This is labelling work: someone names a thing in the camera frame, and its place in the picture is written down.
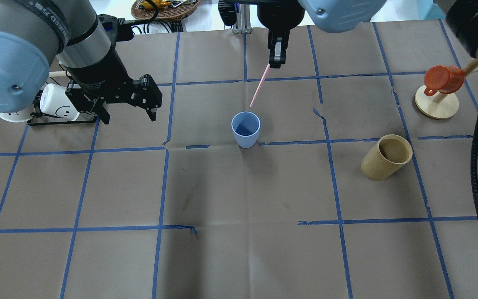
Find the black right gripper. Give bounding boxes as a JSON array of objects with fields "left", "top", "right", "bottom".
[{"left": 257, "top": 0, "right": 305, "bottom": 69}]

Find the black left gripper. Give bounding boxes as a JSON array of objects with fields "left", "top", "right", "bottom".
[{"left": 65, "top": 74, "right": 163, "bottom": 125}]

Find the pink chopstick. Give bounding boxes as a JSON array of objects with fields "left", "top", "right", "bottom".
[{"left": 249, "top": 63, "right": 271, "bottom": 108}]

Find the light blue plastic cup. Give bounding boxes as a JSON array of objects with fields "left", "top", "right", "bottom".
[{"left": 231, "top": 111, "right": 261, "bottom": 148}]

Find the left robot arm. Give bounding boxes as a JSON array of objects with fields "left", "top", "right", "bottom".
[{"left": 0, "top": 0, "right": 162, "bottom": 125}]

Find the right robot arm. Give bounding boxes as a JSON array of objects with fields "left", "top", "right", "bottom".
[{"left": 221, "top": 0, "right": 478, "bottom": 59}]

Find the white smiley mug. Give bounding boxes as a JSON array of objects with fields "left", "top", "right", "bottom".
[{"left": 39, "top": 83, "right": 80, "bottom": 121}]

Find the wicker basket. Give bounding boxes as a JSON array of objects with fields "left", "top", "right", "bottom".
[{"left": 130, "top": 0, "right": 201, "bottom": 21}]

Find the white mug on rack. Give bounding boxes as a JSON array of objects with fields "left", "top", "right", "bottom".
[{"left": 0, "top": 105, "right": 35, "bottom": 123}]

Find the bamboo cylinder holder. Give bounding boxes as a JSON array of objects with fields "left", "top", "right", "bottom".
[{"left": 361, "top": 134, "right": 413, "bottom": 181}]

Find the red mug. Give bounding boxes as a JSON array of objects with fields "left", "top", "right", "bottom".
[{"left": 424, "top": 65, "right": 466, "bottom": 96}]

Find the wooden mug stand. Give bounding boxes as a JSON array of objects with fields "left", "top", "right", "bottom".
[{"left": 414, "top": 59, "right": 478, "bottom": 120}]

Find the aluminium frame post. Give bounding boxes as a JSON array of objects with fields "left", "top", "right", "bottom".
[{"left": 232, "top": 3, "right": 251, "bottom": 34}]

